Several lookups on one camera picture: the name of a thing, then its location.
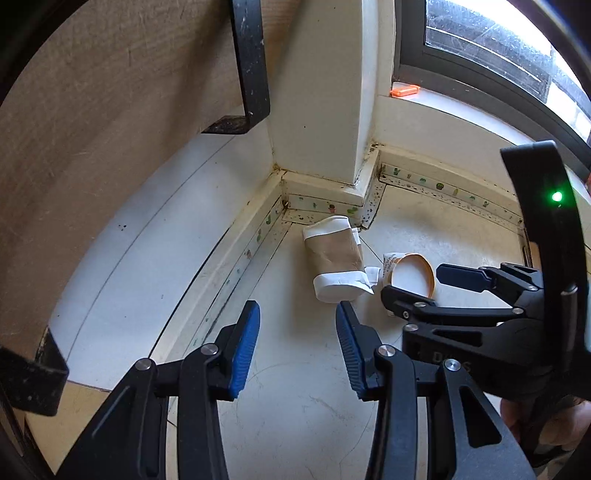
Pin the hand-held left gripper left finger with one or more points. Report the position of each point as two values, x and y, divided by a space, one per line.
244 350

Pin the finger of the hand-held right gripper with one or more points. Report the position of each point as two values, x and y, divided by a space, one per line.
415 307
461 277

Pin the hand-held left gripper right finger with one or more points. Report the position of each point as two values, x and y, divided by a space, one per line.
351 350

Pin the orange rimmed white cup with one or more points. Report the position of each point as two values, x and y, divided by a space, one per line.
411 277

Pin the crushed paper cup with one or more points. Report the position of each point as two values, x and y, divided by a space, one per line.
337 254

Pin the person's right hand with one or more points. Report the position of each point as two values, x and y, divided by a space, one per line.
572 424

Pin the white panel board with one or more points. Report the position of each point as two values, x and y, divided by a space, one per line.
161 240

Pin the small orange item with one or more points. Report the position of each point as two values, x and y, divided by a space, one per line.
404 91

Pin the dark framed window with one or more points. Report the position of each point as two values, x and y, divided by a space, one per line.
411 37

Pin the wooden cutting board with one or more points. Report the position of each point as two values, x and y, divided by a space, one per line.
115 115

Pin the black metal board bracket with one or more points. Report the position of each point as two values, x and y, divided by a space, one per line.
32 378
251 69

